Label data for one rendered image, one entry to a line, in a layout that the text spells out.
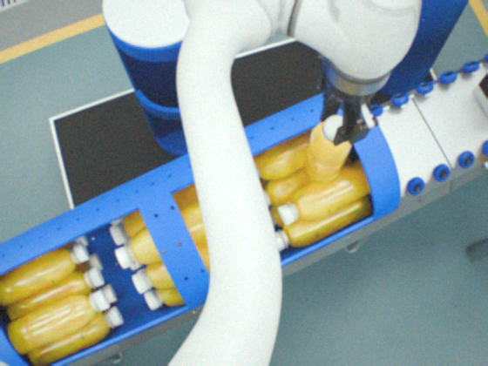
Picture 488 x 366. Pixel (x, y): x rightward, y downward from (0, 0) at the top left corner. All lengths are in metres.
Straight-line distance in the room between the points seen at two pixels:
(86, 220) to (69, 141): 1.25
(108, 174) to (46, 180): 0.34
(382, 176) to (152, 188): 0.43
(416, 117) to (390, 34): 0.92
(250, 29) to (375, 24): 0.13
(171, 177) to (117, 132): 1.22
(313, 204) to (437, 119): 0.48
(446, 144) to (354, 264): 0.95
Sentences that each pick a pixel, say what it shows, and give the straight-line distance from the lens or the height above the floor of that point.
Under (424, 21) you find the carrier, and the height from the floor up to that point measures 0.73.
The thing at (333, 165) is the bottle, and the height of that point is 1.28.
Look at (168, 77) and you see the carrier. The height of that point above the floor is 0.31.
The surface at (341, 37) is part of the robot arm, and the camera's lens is 0.66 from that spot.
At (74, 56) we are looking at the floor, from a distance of 2.73.
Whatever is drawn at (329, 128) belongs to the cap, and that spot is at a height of 1.38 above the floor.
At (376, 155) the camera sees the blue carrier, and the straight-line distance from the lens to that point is 1.17.
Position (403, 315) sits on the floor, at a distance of 2.39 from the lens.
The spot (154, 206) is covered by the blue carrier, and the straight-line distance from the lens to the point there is 1.14.
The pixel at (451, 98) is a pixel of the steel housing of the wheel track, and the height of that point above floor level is 0.93.
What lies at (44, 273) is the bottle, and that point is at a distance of 1.25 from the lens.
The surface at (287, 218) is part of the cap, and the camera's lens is 1.22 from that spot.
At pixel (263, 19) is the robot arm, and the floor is 1.75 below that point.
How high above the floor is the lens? 2.32
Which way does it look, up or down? 75 degrees down
